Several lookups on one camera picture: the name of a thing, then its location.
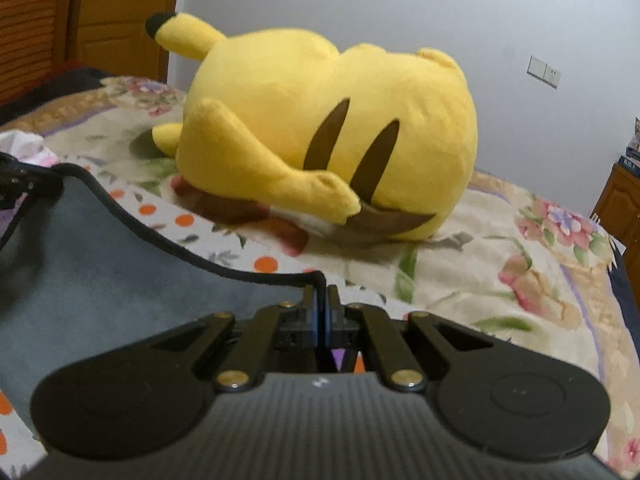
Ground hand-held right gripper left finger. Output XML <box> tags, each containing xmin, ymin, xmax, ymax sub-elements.
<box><xmin>149</xmin><ymin>283</ymin><xmax>322</xmax><ymax>394</ymax></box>

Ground dark cloth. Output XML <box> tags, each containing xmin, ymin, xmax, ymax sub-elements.
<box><xmin>0</xmin><ymin>59</ymin><xmax>115</xmax><ymax>126</ymax></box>

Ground floral blanket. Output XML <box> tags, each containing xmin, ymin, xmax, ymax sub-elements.
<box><xmin>0</xmin><ymin>76</ymin><xmax>640</xmax><ymax>479</ymax></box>

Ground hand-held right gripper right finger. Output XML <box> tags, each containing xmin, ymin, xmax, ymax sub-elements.
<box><xmin>322</xmin><ymin>284</ymin><xmax>497</xmax><ymax>393</ymax></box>

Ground wooden door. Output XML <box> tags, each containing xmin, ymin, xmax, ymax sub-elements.
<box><xmin>69</xmin><ymin>0</ymin><xmax>187</xmax><ymax>82</ymax></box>

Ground orange ribbed headboard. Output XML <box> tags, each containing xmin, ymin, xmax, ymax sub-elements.
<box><xmin>0</xmin><ymin>0</ymin><xmax>81</xmax><ymax>107</ymax></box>

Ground wooden cabinet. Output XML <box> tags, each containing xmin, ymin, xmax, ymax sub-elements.
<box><xmin>590</xmin><ymin>162</ymin><xmax>640</xmax><ymax>311</ymax></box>

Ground white wall socket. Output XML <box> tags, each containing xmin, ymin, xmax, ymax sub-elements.
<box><xmin>526</xmin><ymin>54</ymin><xmax>562</xmax><ymax>90</ymax></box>

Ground yellow plush toy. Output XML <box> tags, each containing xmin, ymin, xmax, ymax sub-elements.
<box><xmin>144</xmin><ymin>11</ymin><xmax>479</xmax><ymax>247</ymax></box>

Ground stack of books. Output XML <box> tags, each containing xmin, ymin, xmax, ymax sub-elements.
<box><xmin>618</xmin><ymin>117</ymin><xmax>640</xmax><ymax>176</ymax></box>

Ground white pink cloth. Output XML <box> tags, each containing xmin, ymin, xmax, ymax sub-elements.
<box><xmin>0</xmin><ymin>129</ymin><xmax>61</xmax><ymax>167</ymax></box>

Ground grey towel with black edge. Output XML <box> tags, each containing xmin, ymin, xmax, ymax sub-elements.
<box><xmin>0</xmin><ymin>162</ymin><xmax>327</xmax><ymax>413</ymax></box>

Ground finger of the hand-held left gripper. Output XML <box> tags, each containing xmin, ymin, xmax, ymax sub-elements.
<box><xmin>0</xmin><ymin>152</ymin><xmax>65</xmax><ymax>207</ymax></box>

